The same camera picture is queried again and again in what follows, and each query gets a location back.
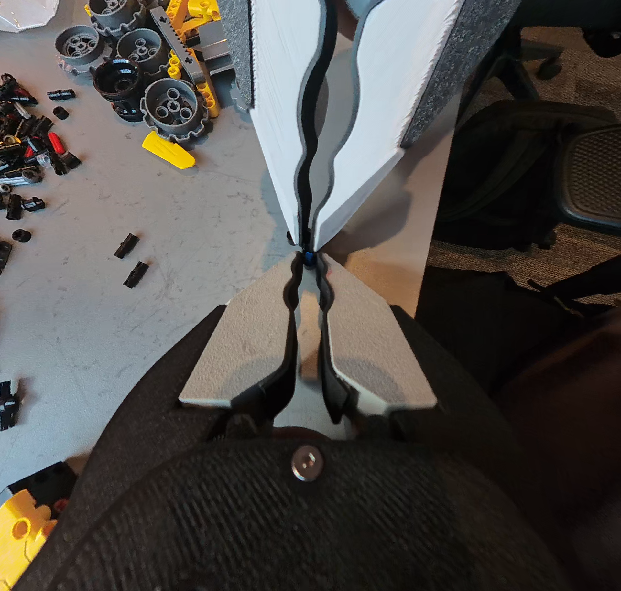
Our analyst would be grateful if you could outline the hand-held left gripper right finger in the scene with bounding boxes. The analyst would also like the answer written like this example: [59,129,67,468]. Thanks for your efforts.
[321,255,437,419]

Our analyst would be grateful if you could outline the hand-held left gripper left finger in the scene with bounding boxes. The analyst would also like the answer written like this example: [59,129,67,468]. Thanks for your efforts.
[180,257,298,409]

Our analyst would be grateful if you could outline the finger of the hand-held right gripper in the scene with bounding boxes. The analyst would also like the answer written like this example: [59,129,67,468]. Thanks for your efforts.
[248,0,338,244]
[311,0,473,252]

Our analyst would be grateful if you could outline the pile of small building parts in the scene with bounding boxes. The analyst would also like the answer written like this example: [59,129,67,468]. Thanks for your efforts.
[0,72,84,274]

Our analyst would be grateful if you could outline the yellow toy vehicle model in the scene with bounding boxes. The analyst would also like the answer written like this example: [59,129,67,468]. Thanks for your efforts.
[0,460,78,591]

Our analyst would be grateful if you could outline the grey desk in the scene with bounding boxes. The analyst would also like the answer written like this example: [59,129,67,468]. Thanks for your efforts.
[0,0,462,495]

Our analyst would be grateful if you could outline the dark grey gear rack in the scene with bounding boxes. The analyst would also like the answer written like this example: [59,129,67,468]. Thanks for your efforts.
[149,5,211,95]

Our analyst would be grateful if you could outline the group of grey toothed wheels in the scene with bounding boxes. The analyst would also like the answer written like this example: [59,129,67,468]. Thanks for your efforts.
[54,0,211,144]

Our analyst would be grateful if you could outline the yellow curved panel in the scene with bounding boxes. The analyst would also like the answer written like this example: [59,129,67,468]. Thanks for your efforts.
[142,131,197,171]

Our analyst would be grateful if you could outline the black office chair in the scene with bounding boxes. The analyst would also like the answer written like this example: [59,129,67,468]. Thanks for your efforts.
[432,27,621,264]

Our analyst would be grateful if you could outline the black wheel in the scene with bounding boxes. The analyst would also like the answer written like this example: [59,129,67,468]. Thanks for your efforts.
[93,58,146,104]

